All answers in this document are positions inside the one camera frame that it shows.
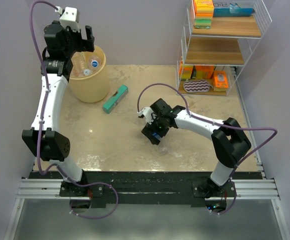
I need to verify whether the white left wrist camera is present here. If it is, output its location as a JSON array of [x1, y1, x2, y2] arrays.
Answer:
[[55, 6, 81, 32]]

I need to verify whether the yellow plastic bin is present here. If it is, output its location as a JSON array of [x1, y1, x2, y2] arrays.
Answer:
[[69, 45, 110, 103]]

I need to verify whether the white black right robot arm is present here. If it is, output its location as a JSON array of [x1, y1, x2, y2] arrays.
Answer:
[[137, 98, 251, 197]]

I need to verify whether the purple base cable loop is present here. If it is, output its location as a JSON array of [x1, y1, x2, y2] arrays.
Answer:
[[69, 182, 120, 220]]

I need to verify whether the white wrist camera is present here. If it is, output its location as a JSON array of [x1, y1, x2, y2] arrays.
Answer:
[[137, 107, 157, 125], [55, 6, 81, 32]]

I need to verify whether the orange box bottom shelf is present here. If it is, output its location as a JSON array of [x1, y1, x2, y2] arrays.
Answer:
[[195, 65, 215, 79]]

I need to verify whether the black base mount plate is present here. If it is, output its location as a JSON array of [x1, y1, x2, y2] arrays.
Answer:
[[28, 171, 263, 210]]

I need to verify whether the orange box right bottom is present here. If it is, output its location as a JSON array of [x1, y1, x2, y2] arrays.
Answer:
[[212, 70, 229, 90]]

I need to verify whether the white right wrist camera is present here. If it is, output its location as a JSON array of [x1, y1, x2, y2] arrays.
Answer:
[[137, 107, 157, 125]]

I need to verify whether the crushed clear bottle white cap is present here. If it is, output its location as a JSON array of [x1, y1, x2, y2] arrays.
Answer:
[[83, 68, 93, 76]]

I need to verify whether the slim clear bottle white cap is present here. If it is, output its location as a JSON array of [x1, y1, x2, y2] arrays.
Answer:
[[87, 55, 102, 71]]

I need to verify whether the blue label clear bottle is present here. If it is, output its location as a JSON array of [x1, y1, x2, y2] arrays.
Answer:
[[153, 133, 170, 155]]

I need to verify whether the large clear square bottle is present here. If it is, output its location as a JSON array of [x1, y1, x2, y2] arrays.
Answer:
[[70, 52, 88, 78]]

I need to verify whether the teal rectangular box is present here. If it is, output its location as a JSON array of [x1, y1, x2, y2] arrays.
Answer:
[[102, 84, 129, 114]]

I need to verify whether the sponge pack bottom shelf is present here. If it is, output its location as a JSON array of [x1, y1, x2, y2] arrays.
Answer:
[[178, 60, 194, 80]]

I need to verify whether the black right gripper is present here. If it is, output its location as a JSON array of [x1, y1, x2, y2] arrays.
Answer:
[[141, 115, 170, 145]]

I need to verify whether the purple wavy pattern pouch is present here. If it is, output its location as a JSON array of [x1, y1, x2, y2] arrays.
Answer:
[[183, 79, 213, 94]]

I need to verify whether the blue box on shelf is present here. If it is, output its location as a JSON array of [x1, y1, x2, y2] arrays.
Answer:
[[213, 1, 255, 18]]

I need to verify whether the stacked colourful sponges top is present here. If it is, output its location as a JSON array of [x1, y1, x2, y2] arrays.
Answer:
[[192, 0, 214, 29]]

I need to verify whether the white wire shelf rack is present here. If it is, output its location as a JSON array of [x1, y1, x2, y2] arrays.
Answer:
[[176, 0, 272, 96]]

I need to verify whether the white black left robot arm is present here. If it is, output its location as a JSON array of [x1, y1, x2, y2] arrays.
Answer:
[[21, 20, 95, 196]]

